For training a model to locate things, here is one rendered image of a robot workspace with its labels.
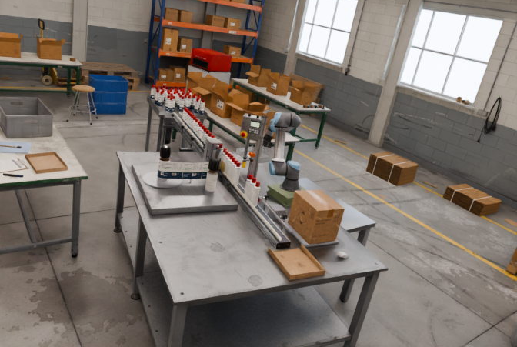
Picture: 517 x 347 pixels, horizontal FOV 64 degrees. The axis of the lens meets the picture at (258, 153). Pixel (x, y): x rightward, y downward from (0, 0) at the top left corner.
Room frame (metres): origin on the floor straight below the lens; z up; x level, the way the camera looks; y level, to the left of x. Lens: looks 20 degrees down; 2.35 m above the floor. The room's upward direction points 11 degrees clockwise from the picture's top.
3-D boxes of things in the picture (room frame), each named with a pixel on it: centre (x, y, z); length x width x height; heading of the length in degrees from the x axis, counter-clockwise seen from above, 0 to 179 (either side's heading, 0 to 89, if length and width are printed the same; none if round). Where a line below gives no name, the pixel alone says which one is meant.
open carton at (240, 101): (5.46, 0.25, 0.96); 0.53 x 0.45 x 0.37; 131
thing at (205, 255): (3.04, 0.14, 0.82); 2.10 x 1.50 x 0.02; 29
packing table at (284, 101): (8.10, -0.14, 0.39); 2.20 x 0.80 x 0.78; 39
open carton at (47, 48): (7.27, 3.95, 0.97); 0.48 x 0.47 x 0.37; 42
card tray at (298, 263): (2.33, -0.37, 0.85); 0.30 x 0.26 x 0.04; 29
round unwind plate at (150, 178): (3.05, 0.72, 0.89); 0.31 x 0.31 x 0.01
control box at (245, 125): (3.33, 0.09, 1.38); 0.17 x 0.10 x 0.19; 84
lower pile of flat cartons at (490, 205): (6.13, -3.42, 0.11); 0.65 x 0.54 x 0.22; 36
